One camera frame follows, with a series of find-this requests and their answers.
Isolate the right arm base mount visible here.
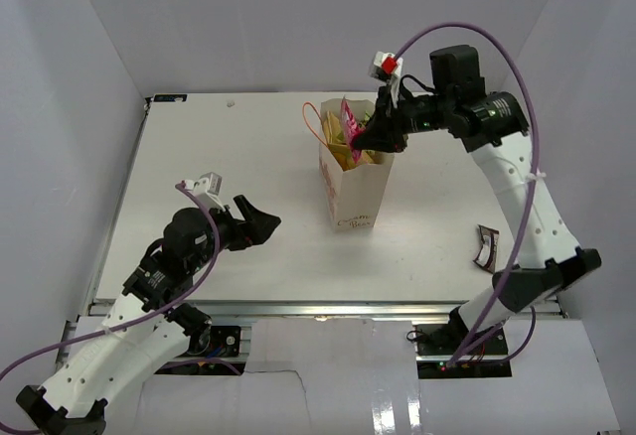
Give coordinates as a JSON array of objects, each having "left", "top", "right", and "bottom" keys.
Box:
[{"left": 405, "top": 324, "right": 512, "bottom": 380}]

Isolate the cream paper bag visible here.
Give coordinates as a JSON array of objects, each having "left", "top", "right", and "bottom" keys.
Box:
[{"left": 302, "top": 98, "right": 394, "bottom": 231}]

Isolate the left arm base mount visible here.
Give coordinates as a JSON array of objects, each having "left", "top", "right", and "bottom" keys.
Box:
[{"left": 156, "top": 326, "right": 244, "bottom": 376}]

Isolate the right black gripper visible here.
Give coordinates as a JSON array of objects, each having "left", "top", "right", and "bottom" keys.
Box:
[{"left": 354, "top": 83, "right": 455, "bottom": 153}]

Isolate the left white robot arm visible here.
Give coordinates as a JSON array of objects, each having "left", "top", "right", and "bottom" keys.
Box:
[{"left": 16, "top": 196, "right": 281, "bottom": 434}]

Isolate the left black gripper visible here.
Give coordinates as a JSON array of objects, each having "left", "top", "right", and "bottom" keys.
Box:
[{"left": 188, "top": 194, "right": 280, "bottom": 273}]

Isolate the green candy packet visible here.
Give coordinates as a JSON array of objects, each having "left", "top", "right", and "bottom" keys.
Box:
[{"left": 356, "top": 112, "right": 373, "bottom": 132}]

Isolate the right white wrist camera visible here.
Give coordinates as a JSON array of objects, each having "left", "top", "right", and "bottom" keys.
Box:
[{"left": 369, "top": 52, "right": 403, "bottom": 105}]

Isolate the red candy packet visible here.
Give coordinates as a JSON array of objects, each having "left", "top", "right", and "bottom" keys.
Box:
[{"left": 340, "top": 97, "right": 363, "bottom": 164}]

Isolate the brown chocolate wrapper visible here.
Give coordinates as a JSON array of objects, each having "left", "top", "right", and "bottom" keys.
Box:
[{"left": 473, "top": 224, "right": 500, "bottom": 274}]

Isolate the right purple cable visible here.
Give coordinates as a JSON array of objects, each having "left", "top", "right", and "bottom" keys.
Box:
[{"left": 392, "top": 21, "right": 542, "bottom": 366}]

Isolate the yellow chips bag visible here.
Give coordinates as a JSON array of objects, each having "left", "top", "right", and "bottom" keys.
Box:
[{"left": 322, "top": 111, "right": 381, "bottom": 171}]

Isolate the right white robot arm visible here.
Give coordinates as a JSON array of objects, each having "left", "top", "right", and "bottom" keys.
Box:
[{"left": 352, "top": 45, "right": 601, "bottom": 355}]

